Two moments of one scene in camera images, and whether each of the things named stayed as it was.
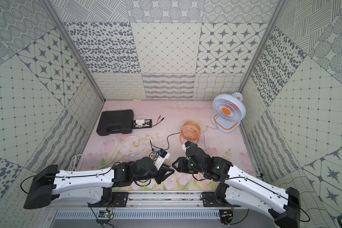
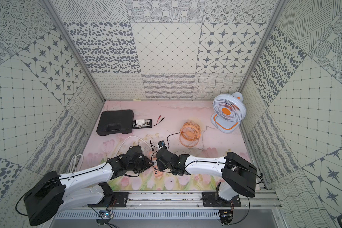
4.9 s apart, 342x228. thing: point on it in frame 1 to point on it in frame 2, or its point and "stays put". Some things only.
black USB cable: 167,137 stays put
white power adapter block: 187,144 to 161,144
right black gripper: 181,167 to 160,166
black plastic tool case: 116,122 stays put
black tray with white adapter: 141,123 stays put
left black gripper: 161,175 to 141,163
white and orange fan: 230,110 stays put
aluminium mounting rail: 161,200 stays put
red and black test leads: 157,120 stays put
